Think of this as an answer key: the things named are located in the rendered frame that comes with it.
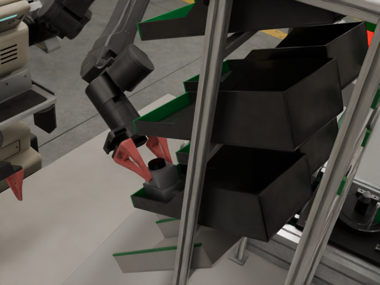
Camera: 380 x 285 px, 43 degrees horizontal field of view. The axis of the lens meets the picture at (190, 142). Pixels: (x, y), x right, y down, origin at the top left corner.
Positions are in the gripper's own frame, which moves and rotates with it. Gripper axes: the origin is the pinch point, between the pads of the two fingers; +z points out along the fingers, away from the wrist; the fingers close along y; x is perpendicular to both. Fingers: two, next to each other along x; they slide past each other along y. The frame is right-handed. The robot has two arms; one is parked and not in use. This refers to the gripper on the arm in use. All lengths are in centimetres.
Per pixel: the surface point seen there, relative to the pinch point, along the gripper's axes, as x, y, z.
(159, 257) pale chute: 9.3, -4.8, 11.5
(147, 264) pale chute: 14.5, -5.6, 10.9
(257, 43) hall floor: 210, 255, -112
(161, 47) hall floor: 220, 178, -147
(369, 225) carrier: 17, 45, 31
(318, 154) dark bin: -12.9, 19.2, 13.7
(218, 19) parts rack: -37.4, -3.0, -1.8
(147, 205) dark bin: 2.3, -4.4, 3.8
